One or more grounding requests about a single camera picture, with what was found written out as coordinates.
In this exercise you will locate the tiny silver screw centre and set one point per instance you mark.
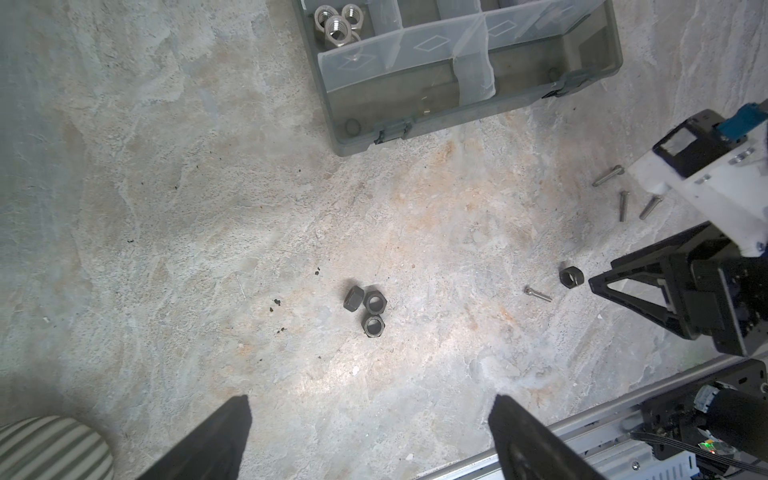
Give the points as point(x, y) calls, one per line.
point(537, 294)

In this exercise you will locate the silver dome nut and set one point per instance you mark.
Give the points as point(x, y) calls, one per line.
point(321, 15)
point(354, 15)

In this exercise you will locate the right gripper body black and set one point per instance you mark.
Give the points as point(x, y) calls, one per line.
point(729, 300)

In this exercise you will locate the small black nut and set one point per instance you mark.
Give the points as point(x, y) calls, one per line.
point(571, 277)

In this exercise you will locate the green plastic organizer box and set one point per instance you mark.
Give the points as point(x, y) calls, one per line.
point(417, 67)

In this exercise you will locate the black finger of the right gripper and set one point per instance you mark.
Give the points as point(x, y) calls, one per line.
point(658, 282)

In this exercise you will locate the black hex nut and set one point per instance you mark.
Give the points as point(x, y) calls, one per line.
point(375, 302)
point(373, 326)

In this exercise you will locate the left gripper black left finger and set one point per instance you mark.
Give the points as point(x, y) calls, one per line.
point(213, 450)

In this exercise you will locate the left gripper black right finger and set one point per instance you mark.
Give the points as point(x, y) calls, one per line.
point(527, 449)

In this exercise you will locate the black nut cluster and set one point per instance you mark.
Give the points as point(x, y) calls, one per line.
point(354, 298)

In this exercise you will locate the small silver screw upper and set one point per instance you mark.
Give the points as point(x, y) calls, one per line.
point(612, 173)

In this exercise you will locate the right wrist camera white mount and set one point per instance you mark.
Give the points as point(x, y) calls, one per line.
point(715, 165)

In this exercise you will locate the small silver screw right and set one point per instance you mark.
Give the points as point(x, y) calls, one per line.
point(654, 201)

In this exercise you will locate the small silver screw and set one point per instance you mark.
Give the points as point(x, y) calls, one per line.
point(612, 173)
point(654, 201)

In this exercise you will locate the aluminium mounting rail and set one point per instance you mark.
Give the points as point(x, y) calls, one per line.
point(608, 438)

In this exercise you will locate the right controller board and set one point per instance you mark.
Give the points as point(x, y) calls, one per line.
point(718, 447)

